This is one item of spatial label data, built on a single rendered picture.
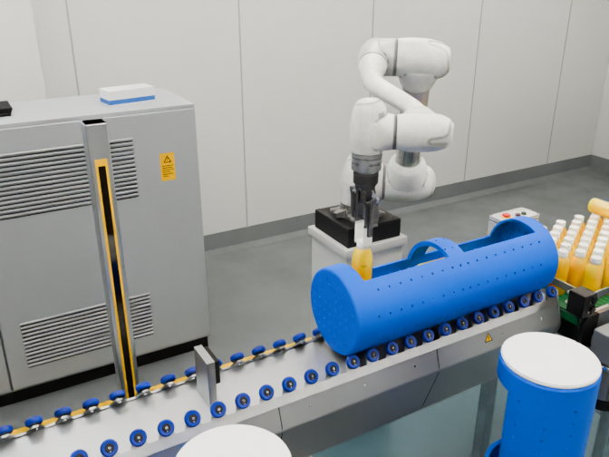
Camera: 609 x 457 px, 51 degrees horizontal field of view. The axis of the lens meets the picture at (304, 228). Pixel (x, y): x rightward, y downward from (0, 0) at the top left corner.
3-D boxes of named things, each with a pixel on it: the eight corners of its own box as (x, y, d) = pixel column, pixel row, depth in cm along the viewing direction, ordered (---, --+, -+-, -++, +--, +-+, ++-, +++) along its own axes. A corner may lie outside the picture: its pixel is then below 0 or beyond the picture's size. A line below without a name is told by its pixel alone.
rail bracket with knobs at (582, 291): (560, 311, 236) (565, 287, 232) (573, 306, 240) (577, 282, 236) (583, 324, 229) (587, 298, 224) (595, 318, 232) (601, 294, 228)
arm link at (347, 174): (341, 194, 284) (342, 147, 276) (381, 196, 283) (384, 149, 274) (338, 207, 270) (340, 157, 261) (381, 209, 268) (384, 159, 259)
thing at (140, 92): (100, 103, 320) (99, 88, 317) (145, 97, 333) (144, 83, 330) (109, 107, 311) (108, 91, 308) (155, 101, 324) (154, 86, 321)
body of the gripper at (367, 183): (347, 169, 188) (346, 198, 191) (363, 176, 181) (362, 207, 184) (368, 164, 191) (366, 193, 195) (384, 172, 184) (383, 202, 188)
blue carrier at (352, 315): (308, 328, 216) (310, 253, 204) (495, 270, 256) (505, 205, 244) (355, 374, 193) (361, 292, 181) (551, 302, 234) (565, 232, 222)
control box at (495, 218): (486, 236, 276) (488, 214, 272) (518, 227, 285) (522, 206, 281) (503, 244, 268) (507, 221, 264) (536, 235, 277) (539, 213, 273)
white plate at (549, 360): (583, 333, 197) (582, 336, 198) (492, 330, 199) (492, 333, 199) (617, 388, 172) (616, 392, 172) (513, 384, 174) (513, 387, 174)
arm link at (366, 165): (362, 158, 178) (362, 178, 180) (389, 153, 182) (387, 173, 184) (344, 150, 185) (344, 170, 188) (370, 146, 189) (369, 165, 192)
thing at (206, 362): (197, 391, 188) (193, 346, 182) (209, 386, 190) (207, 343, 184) (209, 409, 180) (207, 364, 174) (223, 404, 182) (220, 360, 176)
